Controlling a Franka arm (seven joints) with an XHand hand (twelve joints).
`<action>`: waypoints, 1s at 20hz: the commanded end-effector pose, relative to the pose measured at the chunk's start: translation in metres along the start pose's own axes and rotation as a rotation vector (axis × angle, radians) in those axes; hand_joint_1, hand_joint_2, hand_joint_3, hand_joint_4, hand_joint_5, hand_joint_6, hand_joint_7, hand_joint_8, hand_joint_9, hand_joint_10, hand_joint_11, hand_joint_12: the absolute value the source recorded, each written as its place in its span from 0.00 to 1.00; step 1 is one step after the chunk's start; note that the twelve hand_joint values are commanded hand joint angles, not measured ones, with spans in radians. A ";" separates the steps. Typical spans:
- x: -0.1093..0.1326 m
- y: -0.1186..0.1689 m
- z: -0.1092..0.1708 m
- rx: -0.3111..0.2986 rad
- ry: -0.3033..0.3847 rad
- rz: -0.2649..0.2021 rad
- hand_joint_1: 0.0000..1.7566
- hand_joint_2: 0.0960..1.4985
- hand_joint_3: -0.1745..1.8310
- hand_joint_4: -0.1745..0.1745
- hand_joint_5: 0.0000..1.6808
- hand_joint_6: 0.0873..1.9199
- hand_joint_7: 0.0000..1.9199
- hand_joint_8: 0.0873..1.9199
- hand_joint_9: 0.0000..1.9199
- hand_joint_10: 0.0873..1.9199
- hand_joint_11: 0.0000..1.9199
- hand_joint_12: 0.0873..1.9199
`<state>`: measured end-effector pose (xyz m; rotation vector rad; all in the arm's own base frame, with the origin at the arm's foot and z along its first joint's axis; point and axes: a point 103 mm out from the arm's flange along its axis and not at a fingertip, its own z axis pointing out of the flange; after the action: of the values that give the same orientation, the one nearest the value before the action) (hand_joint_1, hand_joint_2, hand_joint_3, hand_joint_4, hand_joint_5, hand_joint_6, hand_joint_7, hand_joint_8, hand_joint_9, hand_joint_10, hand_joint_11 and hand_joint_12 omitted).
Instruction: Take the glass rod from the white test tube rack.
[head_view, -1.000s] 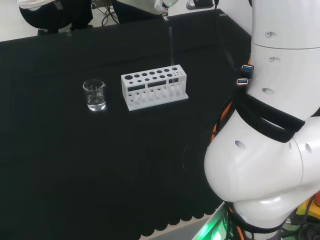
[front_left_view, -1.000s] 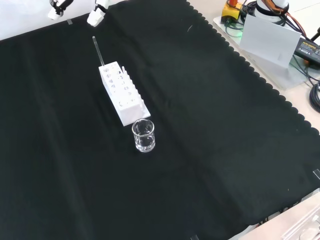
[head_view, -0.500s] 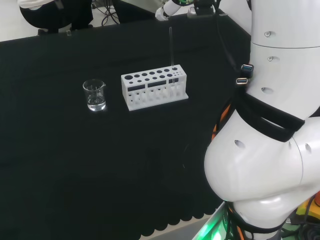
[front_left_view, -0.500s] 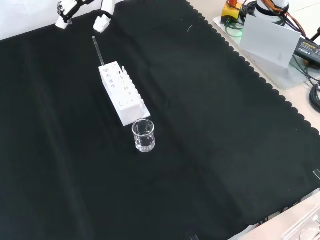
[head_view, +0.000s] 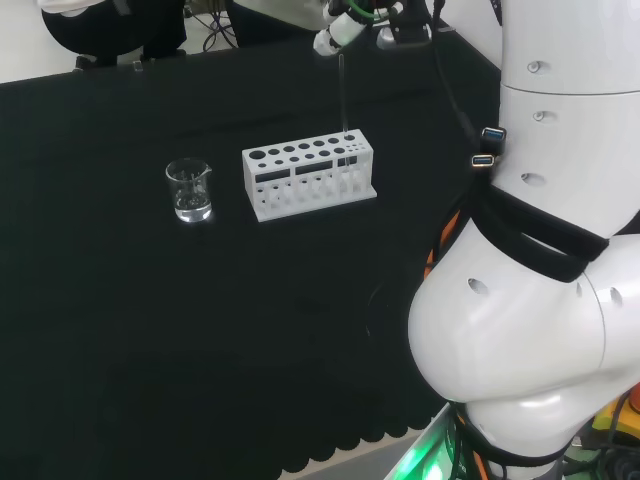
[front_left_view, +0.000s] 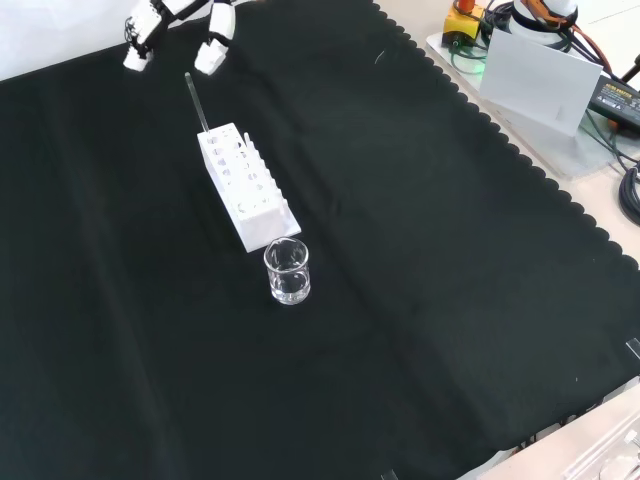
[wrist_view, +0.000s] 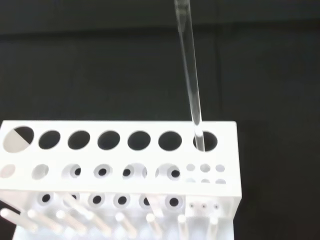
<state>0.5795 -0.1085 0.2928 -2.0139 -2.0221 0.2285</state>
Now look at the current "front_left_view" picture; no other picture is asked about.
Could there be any grey base plate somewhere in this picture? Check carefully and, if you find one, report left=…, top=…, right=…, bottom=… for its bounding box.
left=424, top=28, right=640, bottom=180

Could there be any pale board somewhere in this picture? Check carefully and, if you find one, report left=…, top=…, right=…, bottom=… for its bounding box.
left=478, top=29, right=604, bottom=138

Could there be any orange cable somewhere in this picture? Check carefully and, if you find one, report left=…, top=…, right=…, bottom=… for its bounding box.
left=519, top=0, right=615, bottom=71

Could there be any green cable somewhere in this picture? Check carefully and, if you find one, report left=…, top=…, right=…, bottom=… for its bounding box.
left=448, top=42, right=490, bottom=77

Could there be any clear glass rod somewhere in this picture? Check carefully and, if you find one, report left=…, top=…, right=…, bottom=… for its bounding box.
left=184, top=71, right=210, bottom=133

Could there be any small clear glass beaker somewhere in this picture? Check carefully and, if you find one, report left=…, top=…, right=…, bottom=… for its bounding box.
left=262, top=236, right=313, bottom=307

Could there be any black power adapter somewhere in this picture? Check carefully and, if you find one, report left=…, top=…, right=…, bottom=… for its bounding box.
left=586, top=74, right=640, bottom=127

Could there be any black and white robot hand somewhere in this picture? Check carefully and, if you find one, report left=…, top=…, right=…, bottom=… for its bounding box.
left=122, top=0, right=237, bottom=77

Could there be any white test tube rack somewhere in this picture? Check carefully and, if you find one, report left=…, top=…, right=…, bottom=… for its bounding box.
left=195, top=122, right=303, bottom=253

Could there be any clear acrylic holder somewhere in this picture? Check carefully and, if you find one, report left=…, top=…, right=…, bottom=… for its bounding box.
left=563, top=412, right=640, bottom=480

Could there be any black cable coil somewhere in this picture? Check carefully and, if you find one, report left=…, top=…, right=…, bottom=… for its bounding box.
left=618, top=162, right=640, bottom=226

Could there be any black bench cloth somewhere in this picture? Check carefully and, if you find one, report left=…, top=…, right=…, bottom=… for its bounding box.
left=0, top=0, right=640, bottom=480

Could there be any yellow stop button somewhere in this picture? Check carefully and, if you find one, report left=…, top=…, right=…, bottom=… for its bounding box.
left=443, top=0, right=486, bottom=50

